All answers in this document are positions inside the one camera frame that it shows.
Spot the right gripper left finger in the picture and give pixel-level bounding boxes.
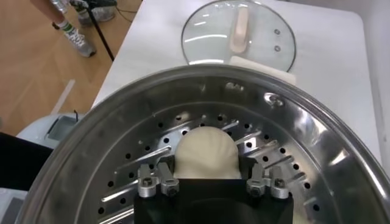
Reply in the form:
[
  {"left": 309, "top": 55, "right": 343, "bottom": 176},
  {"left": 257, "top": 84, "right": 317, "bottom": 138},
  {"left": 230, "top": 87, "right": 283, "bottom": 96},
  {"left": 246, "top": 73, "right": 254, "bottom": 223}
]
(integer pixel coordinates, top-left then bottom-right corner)
[{"left": 137, "top": 162, "right": 180, "bottom": 198}]

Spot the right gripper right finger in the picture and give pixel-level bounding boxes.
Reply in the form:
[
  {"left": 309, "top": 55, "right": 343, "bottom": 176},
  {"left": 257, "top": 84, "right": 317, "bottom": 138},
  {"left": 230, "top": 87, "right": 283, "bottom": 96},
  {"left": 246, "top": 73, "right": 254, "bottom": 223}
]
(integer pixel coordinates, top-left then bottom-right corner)
[{"left": 246, "top": 163, "right": 289, "bottom": 200}]

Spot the white steamed baozi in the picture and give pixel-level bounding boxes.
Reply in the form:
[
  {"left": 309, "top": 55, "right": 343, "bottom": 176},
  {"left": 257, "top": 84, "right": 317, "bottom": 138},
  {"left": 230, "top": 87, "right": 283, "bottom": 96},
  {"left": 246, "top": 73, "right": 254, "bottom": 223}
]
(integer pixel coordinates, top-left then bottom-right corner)
[{"left": 173, "top": 126, "right": 243, "bottom": 180}]

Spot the pale blue robot base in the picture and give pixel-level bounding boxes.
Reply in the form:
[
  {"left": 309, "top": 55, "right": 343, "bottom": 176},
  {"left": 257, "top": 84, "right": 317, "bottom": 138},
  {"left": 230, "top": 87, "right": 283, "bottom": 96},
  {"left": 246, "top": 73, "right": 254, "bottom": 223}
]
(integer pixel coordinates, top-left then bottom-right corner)
[{"left": 0, "top": 113, "right": 86, "bottom": 224}]

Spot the perforated steel steamer basket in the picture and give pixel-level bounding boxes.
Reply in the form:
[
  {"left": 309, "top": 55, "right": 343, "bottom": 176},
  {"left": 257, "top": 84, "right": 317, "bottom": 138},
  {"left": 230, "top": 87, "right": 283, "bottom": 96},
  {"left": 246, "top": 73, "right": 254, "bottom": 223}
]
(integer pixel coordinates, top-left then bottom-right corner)
[{"left": 15, "top": 55, "right": 390, "bottom": 224}]

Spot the black robot torso part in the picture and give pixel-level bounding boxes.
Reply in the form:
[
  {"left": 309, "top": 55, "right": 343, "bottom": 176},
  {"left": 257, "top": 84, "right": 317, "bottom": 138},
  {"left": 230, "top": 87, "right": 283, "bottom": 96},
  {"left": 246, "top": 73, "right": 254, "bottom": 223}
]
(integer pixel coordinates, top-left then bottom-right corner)
[{"left": 0, "top": 132, "right": 54, "bottom": 191}]

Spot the black tripod leg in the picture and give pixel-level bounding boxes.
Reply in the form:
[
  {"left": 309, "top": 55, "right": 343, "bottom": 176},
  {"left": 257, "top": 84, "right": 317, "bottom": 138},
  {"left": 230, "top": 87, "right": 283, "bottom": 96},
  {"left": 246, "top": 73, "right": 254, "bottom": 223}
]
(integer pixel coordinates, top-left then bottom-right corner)
[{"left": 87, "top": 5, "right": 115, "bottom": 61}]

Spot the glass pot lid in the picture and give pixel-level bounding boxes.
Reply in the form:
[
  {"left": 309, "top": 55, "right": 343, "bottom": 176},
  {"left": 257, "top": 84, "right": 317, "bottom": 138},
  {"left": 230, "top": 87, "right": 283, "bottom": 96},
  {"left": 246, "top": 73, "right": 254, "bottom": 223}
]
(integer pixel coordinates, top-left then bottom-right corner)
[{"left": 181, "top": 0, "right": 297, "bottom": 73}]

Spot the person leg with sneaker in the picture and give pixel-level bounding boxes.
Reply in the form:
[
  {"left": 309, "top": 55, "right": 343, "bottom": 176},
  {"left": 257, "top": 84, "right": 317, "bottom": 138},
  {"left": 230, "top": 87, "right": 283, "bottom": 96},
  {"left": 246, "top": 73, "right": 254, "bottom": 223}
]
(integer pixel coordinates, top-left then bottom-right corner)
[{"left": 30, "top": 0, "right": 97, "bottom": 58}]

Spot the grey sneaker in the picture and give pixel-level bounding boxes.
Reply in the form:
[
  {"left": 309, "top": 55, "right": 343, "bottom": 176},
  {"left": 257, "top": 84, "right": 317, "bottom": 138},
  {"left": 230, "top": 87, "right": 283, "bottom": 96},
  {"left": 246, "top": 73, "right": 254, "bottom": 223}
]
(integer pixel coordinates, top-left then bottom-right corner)
[{"left": 69, "top": 0, "right": 117, "bottom": 23}]

